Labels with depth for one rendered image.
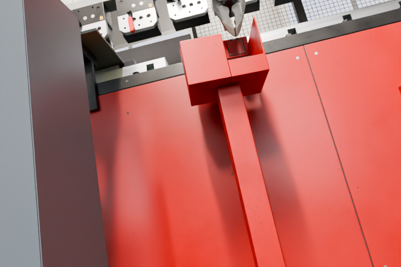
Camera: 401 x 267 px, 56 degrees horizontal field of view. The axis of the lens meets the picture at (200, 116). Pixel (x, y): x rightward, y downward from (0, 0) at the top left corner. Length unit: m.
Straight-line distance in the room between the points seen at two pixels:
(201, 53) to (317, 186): 0.52
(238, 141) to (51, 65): 0.47
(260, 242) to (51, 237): 0.50
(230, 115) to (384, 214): 0.53
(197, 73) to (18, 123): 0.48
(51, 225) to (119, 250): 0.69
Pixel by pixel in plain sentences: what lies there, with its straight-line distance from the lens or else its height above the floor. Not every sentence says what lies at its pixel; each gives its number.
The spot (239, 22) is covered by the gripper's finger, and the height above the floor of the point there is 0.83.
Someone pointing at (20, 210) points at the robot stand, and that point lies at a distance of 0.54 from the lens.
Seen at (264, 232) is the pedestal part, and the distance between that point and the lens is 0.90.
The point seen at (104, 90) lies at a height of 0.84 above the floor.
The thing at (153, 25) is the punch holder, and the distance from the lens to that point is 1.50.
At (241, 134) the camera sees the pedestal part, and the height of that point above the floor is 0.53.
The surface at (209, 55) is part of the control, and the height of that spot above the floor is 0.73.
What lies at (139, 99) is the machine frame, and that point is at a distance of 1.27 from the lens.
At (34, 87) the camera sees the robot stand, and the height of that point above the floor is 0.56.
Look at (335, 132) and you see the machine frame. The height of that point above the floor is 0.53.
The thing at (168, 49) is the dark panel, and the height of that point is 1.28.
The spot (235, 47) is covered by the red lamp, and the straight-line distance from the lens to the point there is 1.12.
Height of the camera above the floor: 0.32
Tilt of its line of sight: 17 degrees up
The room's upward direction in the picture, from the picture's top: 12 degrees counter-clockwise
